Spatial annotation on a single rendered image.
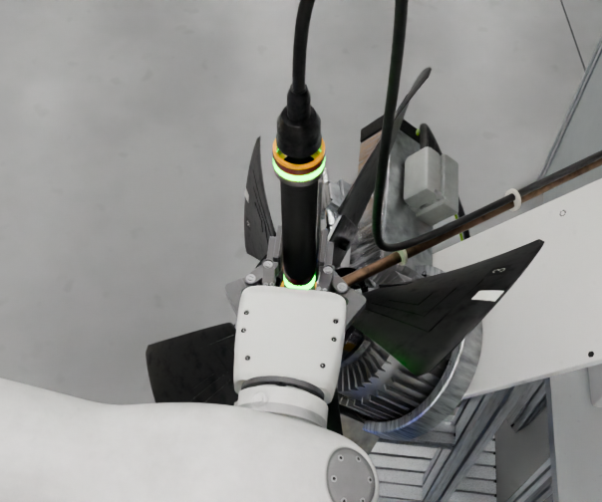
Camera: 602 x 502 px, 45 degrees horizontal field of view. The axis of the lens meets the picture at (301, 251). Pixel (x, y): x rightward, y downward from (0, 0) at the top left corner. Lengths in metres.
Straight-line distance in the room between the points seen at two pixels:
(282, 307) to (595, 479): 0.81
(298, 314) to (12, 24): 2.86
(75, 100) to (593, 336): 2.39
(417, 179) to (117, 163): 1.73
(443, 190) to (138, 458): 0.79
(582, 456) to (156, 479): 0.96
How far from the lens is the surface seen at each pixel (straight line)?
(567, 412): 1.38
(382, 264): 0.86
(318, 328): 0.67
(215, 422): 0.52
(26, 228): 2.69
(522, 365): 1.02
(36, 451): 0.53
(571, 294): 1.01
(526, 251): 0.83
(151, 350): 1.25
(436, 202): 1.20
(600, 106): 2.21
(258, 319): 0.67
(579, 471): 1.36
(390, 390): 1.03
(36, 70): 3.18
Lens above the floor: 2.09
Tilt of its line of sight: 58 degrees down
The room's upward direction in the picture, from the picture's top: straight up
